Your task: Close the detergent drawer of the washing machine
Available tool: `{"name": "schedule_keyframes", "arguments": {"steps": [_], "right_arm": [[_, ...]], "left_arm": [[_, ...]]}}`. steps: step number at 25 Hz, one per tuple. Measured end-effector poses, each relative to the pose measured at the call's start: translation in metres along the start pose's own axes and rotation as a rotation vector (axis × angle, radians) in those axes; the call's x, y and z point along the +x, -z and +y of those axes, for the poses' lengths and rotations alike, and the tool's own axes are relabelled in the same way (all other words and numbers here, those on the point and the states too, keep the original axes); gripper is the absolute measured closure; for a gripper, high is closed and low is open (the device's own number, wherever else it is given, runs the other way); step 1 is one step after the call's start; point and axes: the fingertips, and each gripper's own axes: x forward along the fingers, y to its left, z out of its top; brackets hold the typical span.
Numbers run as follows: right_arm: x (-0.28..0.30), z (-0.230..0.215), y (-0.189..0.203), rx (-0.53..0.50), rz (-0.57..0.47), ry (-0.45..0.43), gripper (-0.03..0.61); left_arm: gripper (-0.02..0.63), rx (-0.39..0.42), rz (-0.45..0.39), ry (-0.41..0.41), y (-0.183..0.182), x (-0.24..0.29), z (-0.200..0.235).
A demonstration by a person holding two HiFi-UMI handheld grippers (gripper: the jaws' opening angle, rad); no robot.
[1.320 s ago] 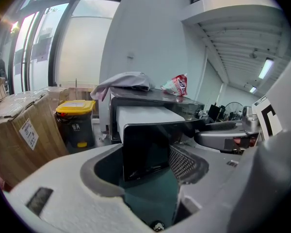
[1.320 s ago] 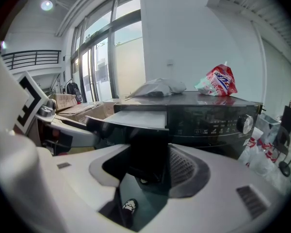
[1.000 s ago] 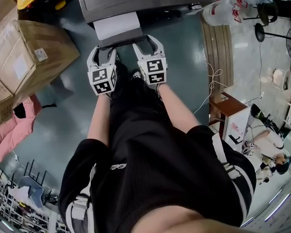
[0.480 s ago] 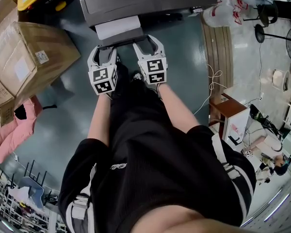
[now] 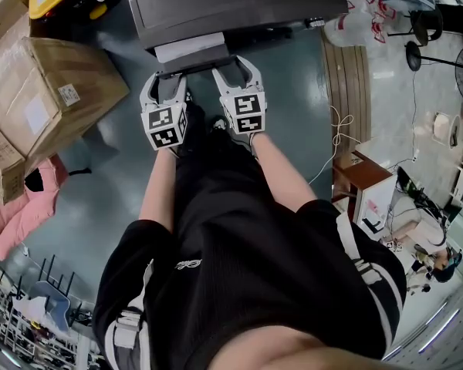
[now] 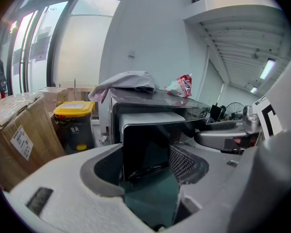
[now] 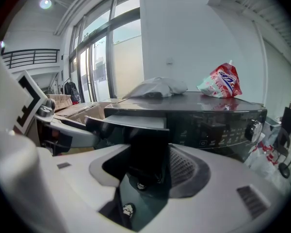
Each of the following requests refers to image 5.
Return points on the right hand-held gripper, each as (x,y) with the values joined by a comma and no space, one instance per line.
(247,114)

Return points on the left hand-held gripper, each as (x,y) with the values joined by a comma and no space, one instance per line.
(164,125)

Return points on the person's left forearm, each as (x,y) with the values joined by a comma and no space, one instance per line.
(158,191)

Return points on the person's right forearm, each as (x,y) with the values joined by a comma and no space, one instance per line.
(281,172)

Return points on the person's left shoe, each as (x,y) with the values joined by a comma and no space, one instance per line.
(189,96)

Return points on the person's shoe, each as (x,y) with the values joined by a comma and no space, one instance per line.
(189,96)
(219,123)

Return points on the person's right shoe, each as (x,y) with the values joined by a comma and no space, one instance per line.
(219,123)

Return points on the person's black trousers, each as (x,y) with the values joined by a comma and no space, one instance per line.
(216,168)

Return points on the brown slatted wooden pallet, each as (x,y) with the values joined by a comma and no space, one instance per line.
(347,91)

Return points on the large cardboard box white label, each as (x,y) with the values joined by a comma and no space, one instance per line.
(54,91)

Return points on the white red-printed plastic bags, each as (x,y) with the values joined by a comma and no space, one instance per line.
(355,17)

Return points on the brown wooden stool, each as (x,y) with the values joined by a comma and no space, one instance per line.
(366,172)

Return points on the small cardboard box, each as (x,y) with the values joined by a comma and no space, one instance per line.
(4,168)

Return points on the black standing fan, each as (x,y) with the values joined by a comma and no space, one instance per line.
(414,54)

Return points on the white table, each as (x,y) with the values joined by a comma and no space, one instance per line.
(378,202)

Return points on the black chair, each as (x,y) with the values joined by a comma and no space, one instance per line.
(424,23)

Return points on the person's black shirt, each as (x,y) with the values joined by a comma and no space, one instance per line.
(254,283)

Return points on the white round basket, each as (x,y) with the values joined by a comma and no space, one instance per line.
(443,127)

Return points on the blue chair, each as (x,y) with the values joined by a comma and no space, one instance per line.
(58,307)

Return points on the white storage shelves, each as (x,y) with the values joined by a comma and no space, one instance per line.
(15,322)

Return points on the person's face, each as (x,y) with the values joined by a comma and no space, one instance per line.
(293,353)

